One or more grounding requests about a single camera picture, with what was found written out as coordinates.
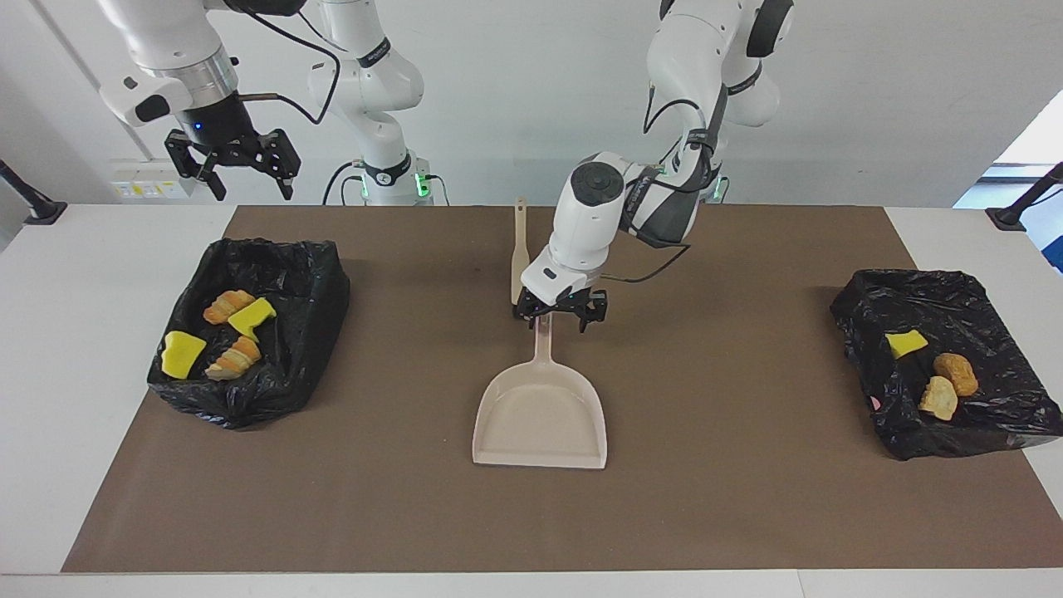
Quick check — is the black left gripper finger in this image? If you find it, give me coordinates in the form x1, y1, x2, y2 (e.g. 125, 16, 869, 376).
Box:
512, 287, 553, 331
573, 289, 610, 334

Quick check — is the yellow wedge sponge piece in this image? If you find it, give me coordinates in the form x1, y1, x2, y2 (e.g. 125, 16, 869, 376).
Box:
162, 331, 208, 380

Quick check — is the beige plastic dustpan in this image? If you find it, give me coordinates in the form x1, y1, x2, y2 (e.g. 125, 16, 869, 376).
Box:
472, 314, 609, 470

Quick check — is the beige hand brush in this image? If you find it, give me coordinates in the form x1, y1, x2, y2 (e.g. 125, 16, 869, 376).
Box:
509, 197, 532, 306

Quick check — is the black bag lined bin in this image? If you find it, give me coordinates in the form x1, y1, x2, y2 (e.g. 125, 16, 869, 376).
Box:
147, 237, 351, 431

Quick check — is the brown table mat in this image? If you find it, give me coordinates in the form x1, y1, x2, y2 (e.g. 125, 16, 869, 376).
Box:
61, 205, 1063, 574

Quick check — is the bright window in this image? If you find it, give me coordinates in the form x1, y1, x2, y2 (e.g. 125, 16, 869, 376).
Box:
953, 112, 1063, 208

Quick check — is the yellow notched sponge piece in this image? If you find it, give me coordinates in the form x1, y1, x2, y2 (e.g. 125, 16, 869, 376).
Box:
228, 297, 277, 342

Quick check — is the black bag bin pink spot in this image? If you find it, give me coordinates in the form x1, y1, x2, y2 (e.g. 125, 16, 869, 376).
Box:
830, 267, 1063, 462

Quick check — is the brown oblong bread roll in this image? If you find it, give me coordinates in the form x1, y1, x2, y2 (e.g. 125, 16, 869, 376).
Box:
933, 352, 980, 397

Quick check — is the pale bread chunk large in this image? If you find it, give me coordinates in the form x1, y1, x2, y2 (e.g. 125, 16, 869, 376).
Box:
205, 336, 262, 382

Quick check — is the white wall socket box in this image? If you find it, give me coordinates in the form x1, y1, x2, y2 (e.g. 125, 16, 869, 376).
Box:
110, 159, 196, 200

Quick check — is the small yellow green sponge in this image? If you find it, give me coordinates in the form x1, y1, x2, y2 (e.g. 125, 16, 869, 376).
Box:
884, 329, 930, 360

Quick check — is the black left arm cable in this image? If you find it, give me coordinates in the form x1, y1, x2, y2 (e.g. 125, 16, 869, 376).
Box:
602, 83, 723, 285

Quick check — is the black clamp stand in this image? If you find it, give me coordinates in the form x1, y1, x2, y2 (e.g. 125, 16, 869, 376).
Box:
986, 162, 1063, 232
0, 159, 67, 226

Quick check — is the orange striped croissant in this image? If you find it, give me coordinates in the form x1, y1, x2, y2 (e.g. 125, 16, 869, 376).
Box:
203, 289, 257, 326

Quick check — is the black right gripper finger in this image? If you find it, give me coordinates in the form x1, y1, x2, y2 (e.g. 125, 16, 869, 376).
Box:
164, 130, 228, 202
253, 129, 301, 201

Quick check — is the pale bread chunk small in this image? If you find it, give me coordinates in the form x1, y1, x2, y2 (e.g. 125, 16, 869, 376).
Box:
918, 375, 959, 422

